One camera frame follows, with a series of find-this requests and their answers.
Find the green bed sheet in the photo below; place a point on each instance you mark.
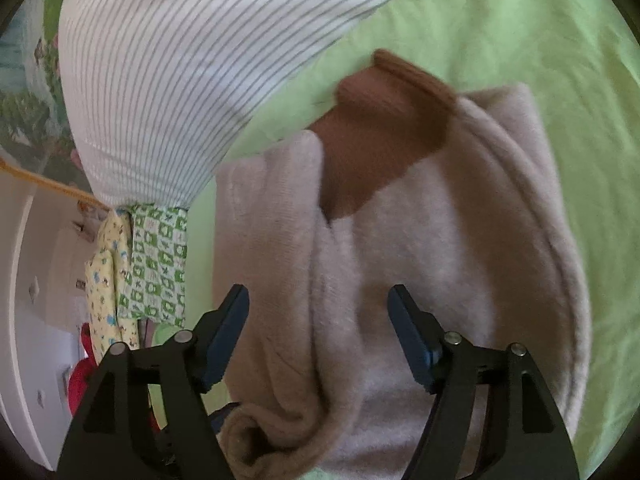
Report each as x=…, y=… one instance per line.
x=550, y=35

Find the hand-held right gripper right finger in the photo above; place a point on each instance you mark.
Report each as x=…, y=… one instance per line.
x=412, y=340

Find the yellow cartoon print cloth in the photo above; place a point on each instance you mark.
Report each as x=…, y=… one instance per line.
x=105, y=280

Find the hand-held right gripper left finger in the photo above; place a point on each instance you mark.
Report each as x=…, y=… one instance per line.
x=227, y=330

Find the framed flower wall painting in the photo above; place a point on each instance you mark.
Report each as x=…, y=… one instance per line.
x=30, y=110

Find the beige knitted sweater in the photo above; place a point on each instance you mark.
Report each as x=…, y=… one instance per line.
x=425, y=235

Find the red cloth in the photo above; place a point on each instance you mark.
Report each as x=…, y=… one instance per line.
x=80, y=380

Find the white striped quilt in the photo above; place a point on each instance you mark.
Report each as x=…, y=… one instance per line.
x=175, y=60

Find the green checked print cloth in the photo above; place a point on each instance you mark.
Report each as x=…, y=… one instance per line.
x=155, y=260

